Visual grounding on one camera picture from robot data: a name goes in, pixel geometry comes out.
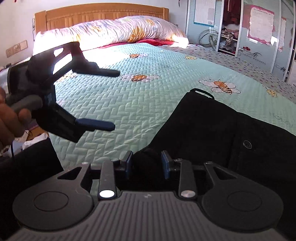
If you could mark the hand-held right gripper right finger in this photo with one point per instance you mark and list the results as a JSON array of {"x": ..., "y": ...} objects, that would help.
[{"x": 165, "y": 165}]

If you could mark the mint quilted bee mat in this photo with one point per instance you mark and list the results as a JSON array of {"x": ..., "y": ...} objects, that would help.
[{"x": 138, "y": 104}]

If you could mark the red hanging clothes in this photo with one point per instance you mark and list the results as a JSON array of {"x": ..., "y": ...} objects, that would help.
[{"x": 232, "y": 11}]

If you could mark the floral duvet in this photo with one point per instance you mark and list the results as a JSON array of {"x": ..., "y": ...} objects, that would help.
[{"x": 111, "y": 30}]

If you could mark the wooden headboard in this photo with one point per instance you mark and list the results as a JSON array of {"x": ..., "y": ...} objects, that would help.
[{"x": 92, "y": 15}]

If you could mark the mint sliding door wardrobe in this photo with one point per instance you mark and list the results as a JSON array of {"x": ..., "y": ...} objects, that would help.
[{"x": 266, "y": 55}]

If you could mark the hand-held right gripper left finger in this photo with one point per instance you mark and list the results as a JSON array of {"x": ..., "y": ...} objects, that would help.
[{"x": 129, "y": 165}]

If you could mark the red blanket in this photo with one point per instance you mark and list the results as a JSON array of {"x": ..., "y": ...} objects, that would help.
[{"x": 157, "y": 41}]

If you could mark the white cloth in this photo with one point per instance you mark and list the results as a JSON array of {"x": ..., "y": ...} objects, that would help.
[{"x": 34, "y": 141}]

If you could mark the black fleece garment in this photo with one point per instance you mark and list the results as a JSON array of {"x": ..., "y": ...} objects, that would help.
[{"x": 219, "y": 129}]

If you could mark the pink-framed poster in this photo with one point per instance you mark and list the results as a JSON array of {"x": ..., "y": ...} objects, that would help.
[{"x": 260, "y": 25}]

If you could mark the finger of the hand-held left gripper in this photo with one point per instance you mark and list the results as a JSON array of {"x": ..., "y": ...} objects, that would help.
[
  {"x": 92, "y": 68},
  {"x": 94, "y": 124}
]

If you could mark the person's left hand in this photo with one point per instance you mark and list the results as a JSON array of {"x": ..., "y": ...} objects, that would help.
[{"x": 9, "y": 122}]

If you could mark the white blue-framed poster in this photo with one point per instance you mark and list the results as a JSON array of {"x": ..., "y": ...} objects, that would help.
[{"x": 204, "y": 11}]

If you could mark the patterned clothes pile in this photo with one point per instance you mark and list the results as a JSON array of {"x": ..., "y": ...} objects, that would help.
[{"x": 227, "y": 37}]

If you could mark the person's dark clothing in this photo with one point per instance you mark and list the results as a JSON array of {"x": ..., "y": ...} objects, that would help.
[{"x": 34, "y": 166}]

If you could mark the wall switch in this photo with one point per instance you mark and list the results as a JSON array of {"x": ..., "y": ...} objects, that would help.
[{"x": 23, "y": 44}]

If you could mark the wall socket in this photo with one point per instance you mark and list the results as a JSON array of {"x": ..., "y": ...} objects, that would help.
[{"x": 12, "y": 51}]

